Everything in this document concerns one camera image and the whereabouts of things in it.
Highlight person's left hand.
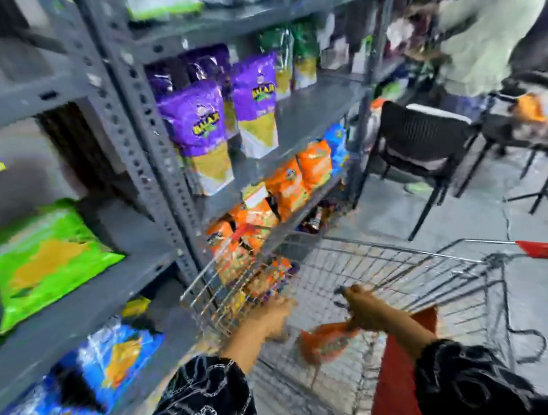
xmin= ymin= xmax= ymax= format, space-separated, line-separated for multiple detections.
xmin=240 ymin=294 xmax=302 ymax=346

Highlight grey metal shelving unit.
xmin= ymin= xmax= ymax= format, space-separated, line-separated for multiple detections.
xmin=0 ymin=0 xmax=218 ymax=415
xmin=74 ymin=0 xmax=433 ymax=297

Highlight person's right forearm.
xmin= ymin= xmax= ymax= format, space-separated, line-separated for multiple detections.
xmin=380 ymin=288 xmax=548 ymax=415

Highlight person's right hand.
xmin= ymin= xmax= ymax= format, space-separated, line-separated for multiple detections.
xmin=340 ymin=280 xmax=395 ymax=336

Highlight dark bottles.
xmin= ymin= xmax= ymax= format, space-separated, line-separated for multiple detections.
xmin=298 ymin=199 xmax=343 ymax=236

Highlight purple and yellow snack packet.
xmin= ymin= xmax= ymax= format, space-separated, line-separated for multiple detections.
xmin=228 ymin=52 xmax=289 ymax=162
xmin=144 ymin=62 xmax=176 ymax=101
xmin=180 ymin=43 xmax=241 ymax=144
xmin=156 ymin=78 xmax=237 ymax=201

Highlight person's left forearm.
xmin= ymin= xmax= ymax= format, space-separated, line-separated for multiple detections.
xmin=97 ymin=322 xmax=276 ymax=415

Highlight small blue snack packet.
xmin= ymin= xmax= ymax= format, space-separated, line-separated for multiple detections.
xmin=322 ymin=122 xmax=353 ymax=177

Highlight clear plastic packet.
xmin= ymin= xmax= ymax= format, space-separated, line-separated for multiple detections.
xmin=314 ymin=11 xmax=353 ymax=73

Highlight red cart seat flap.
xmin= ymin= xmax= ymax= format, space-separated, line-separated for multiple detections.
xmin=356 ymin=305 xmax=451 ymax=415

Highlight green and yellow standing packet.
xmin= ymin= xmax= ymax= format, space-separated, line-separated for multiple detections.
xmin=257 ymin=26 xmax=301 ymax=102
xmin=287 ymin=20 xmax=325 ymax=90

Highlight orange chip packet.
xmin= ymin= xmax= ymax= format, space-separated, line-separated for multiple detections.
xmin=204 ymin=218 xmax=255 ymax=289
xmin=295 ymin=139 xmax=336 ymax=193
xmin=263 ymin=157 xmax=312 ymax=222
xmin=227 ymin=181 xmax=285 ymax=256

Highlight black mesh chair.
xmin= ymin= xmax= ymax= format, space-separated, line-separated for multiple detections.
xmin=360 ymin=89 xmax=496 ymax=246

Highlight orange bag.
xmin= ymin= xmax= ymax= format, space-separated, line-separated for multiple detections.
xmin=508 ymin=91 xmax=548 ymax=142

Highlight pile of packets in cart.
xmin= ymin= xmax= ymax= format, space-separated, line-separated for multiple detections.
xmin=212 ymin=256 xmax=301 ymax=323

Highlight metal wire shopping cart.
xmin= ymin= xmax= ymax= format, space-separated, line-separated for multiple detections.
xmin=172 ymin=189 xmax=548 ymax=415

